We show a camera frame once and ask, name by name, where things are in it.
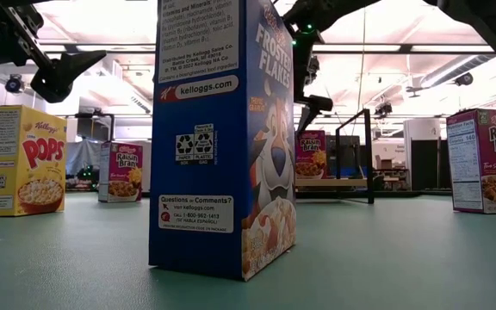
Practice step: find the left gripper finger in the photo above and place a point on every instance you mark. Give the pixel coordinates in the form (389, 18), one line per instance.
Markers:
(63, 77)

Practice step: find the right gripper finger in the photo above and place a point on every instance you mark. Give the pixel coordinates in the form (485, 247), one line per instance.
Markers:
(306, 120)

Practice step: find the Raisin Bran cereal box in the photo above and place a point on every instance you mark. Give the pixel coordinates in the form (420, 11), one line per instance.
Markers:
(310, 155)
(123, 172)
(489, 163)

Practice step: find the Corn Pops cereal box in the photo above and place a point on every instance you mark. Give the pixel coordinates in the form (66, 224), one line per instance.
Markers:
(24, 163)

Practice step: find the Frosted Flakes cereal box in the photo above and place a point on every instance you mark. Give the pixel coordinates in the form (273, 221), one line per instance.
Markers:
(213, 150)

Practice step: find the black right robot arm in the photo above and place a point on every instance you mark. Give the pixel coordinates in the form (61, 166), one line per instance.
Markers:
(489, 30)

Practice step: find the black background stand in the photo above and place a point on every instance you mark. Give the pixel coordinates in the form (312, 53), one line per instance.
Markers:
(95, 127)

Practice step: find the black hanging ceiling device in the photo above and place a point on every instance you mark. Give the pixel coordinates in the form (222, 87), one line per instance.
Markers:
(383, 108)

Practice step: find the grey tarp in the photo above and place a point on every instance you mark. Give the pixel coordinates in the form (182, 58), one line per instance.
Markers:
(82, 155)

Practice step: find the cardboard box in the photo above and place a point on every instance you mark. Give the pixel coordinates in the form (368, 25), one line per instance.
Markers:
(385, 163)

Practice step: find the background robot with green lights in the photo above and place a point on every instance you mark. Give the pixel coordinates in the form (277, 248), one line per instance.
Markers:
(85, 173)

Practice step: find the overhead light bar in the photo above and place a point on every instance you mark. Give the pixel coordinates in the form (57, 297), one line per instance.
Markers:
(405, 48)

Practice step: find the white cabinet with black door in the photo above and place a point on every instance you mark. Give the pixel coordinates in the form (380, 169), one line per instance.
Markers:
(424, 163)

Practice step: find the black hanging camera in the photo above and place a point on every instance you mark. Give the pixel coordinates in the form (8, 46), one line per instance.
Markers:
(315, 69)

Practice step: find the wooden shelf with black frame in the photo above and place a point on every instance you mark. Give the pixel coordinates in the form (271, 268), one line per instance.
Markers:
(330, 182)

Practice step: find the black metal table frame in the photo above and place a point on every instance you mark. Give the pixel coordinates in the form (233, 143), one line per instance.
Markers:
(403, 194)

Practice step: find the silver ceiling air duct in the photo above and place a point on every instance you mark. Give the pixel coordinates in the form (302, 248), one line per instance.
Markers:
(450, 71)

